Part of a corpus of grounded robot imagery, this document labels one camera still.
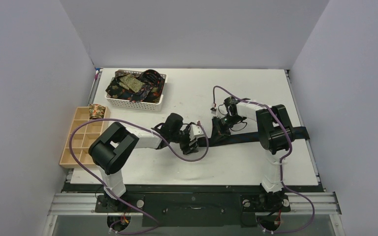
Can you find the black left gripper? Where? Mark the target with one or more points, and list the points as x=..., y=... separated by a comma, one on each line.
x=186, y=148

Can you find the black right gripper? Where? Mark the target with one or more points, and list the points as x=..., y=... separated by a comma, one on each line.
x=220, y=129

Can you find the blue brown striped tie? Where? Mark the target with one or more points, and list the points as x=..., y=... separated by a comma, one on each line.
x=278, y=140

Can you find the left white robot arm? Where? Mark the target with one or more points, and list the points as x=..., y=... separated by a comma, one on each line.
x=111, y=150

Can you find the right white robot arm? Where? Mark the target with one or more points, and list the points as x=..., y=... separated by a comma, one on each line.
x=274, y=132

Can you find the pile of patterned ties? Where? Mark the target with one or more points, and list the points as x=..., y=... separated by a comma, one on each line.
x=146, y=86

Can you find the white perforated plastic basket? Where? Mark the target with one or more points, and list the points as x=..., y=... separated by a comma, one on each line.
x=156, y=107

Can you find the rolled floral tie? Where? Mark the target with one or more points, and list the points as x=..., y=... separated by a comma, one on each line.
x=96, y=111

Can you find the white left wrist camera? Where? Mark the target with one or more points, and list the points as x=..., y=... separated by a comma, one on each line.
x=195, y=132

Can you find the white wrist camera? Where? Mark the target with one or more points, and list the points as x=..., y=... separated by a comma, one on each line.
x=195, y=132
x=213, y=108

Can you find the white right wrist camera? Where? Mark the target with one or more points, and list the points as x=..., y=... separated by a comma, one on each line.
x=213, y=108

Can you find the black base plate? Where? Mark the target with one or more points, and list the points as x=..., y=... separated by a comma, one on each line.
x=249, y=206

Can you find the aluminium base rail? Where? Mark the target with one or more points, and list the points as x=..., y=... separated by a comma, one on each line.
x=86, y=204

